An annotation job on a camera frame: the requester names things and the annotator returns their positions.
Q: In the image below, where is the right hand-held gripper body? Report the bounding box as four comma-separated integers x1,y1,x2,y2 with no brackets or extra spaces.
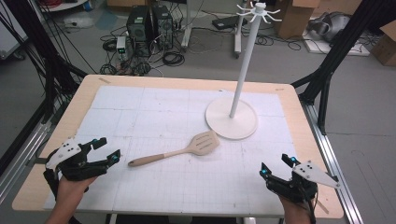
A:
266,160,342,204

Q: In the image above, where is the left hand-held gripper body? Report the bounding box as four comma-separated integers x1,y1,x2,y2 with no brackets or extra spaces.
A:
43,137,108,200

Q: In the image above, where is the beige slotted spatula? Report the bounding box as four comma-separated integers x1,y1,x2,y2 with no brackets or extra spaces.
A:
127,130,220,168

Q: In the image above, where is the white hook rack stand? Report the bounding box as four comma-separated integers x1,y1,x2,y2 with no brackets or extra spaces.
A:
205,1,283,141

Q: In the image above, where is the person's right hand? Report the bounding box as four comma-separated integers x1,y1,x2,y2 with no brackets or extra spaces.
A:
278,195,314,224

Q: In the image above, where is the person's left hand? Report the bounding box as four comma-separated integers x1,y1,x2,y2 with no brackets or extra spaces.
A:
55,175,98,214

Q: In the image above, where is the white grid mat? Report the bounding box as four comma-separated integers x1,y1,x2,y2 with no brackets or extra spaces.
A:
43,85,299,217

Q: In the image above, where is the small grey power unit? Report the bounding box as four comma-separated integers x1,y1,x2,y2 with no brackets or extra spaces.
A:
115,35,128,61

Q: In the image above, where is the black computer tower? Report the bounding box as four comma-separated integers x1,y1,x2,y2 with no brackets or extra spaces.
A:
125,5,154,58
150,4,175,50

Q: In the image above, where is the white floor board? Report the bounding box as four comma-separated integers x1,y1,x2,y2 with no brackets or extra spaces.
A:
302,30,372,58

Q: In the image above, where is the white stand leg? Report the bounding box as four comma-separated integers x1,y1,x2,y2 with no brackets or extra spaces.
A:
179,0,193,49
233,0,245,60

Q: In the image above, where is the grey bag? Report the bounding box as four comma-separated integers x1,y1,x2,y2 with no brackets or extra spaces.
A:
307,11,353,44

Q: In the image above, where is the white round table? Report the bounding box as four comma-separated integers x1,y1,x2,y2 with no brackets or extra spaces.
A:
39,0,91,13

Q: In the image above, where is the brown cardboard box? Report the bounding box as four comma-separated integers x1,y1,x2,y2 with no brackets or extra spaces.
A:
369,20,396,68
273,0,322,40

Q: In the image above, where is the black flat device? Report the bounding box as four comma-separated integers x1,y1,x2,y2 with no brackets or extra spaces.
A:
211,14,249,31

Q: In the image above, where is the aluminium rail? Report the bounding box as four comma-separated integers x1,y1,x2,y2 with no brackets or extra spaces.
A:
299,102,364,224
0,120,53,204

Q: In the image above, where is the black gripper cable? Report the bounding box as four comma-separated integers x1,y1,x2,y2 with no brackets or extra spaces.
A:
303,186,319,224

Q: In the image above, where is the black frame strut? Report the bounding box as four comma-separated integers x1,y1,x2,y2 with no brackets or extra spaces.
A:
2,0,91,125
290,0,396,136

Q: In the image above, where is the coiled black cable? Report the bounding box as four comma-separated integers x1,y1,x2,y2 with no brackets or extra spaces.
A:
162,50,186,67

